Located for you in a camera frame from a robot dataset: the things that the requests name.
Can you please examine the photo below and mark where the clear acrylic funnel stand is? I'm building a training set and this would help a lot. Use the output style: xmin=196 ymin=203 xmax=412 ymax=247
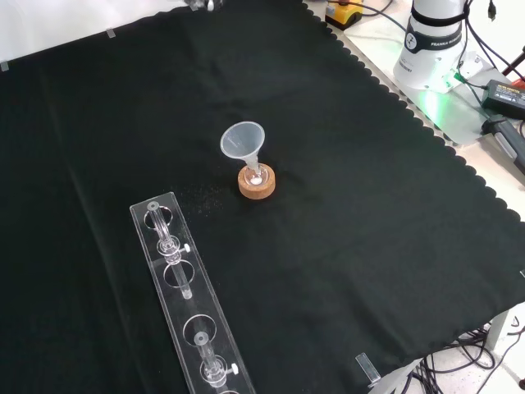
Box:
xmin=129 ymin=191 xmax=256 ymax=394

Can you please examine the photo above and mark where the black cable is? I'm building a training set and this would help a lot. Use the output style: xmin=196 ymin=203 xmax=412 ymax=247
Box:
xmin=362 ymin=0 xmax=411 ymax=34

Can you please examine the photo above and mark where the grey metal base plate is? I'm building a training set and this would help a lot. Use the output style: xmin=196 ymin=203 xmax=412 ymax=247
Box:
xmin=404 ymin=51 xmax=502 ymax=145

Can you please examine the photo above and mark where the yellow stop button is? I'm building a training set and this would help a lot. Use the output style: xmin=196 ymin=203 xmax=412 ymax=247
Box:
xmin=324 ymin=0 xmax=363 ymax=30

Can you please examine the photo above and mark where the round-bottom glass flask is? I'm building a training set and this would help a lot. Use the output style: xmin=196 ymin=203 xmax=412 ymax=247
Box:
xmin=244 ymin=163 xmax=270 ymax=189

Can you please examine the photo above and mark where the black power adapter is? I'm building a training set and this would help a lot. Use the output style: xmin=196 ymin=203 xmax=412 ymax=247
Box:
xmin=480 ymin=79 xmax=525 ymax=120

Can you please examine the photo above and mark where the black table cloth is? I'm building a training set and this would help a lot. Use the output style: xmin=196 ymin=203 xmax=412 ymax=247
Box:
xmin=0 ymin=0 xmax=525 ymax=394

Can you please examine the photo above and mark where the black handheld device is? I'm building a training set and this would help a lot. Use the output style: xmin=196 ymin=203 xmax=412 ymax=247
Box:
xmin=481 ymin=114 xmax=525 ymax=175

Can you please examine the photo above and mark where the cork ring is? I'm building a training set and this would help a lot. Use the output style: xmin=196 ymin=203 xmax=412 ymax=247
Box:
xmin=237 ymin=162 xmax=276 ymax=201

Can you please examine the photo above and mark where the clear plastic weighing funnel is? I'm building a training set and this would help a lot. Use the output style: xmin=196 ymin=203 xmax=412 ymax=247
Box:
xmin=219 ymin=121 xmax=266 ymax=172

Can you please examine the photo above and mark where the bundle of floor cables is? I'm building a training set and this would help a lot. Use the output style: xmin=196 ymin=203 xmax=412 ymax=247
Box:
xmin=404 ymin=322 xmax=525 ymax=394

